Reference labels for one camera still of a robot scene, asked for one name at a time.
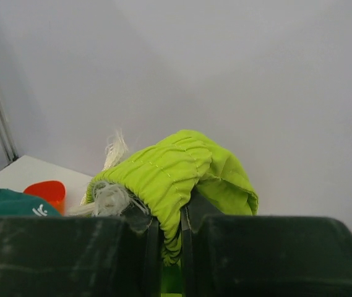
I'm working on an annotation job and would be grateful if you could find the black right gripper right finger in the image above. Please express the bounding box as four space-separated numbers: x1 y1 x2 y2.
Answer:
181 215 352 296

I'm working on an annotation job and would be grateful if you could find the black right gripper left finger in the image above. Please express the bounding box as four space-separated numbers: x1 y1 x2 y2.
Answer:
0 217 160 296

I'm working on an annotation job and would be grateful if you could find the lime green cloth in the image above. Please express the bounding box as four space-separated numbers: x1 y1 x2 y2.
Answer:
86 130 259 266

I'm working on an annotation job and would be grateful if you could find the dark teal cloth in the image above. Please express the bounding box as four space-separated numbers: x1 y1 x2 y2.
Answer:
0 189 61 217

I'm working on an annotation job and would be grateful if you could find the white frayed drawstring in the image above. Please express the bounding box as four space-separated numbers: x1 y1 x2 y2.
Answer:
66 131 150 217

